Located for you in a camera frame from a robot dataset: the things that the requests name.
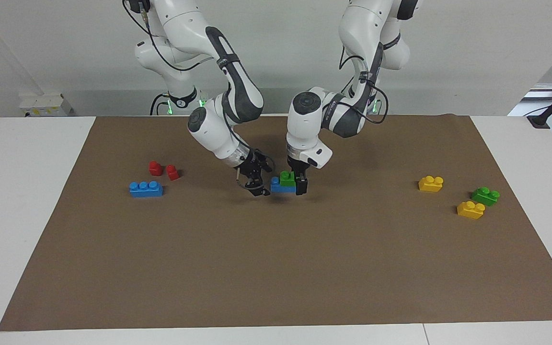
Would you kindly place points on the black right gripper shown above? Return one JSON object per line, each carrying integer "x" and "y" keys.
{"x": 256, "y": 166}

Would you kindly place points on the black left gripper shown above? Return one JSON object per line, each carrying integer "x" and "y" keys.
{"x": 299, "y": 167}

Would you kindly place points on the green two-stud toy block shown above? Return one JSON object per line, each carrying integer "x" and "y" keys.
{"x": 287, "y": 180}
{"x": 485, "y": 197}

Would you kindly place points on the blue three-stud toy block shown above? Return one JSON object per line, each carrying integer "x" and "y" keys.
{"x": 146, "y": 190}
{"x": 281, "y": 188}

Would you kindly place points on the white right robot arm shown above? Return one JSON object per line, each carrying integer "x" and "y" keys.
{"x": 213, "y": 129}

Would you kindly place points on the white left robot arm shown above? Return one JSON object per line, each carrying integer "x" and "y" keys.
{"x": 348, "y": 115}

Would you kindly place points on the red one-stud toy block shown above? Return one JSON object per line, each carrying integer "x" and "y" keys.
{"x": 155, "y": 168}
{"x": 172, "y": 173}

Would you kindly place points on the yellow two-stud toy block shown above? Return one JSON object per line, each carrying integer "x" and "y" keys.
{"x": 430, "y": 185}
{"x": 470, "y": 211}

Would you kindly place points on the brown table mat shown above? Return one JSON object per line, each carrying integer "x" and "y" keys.
{"x": 276, "y": 263}

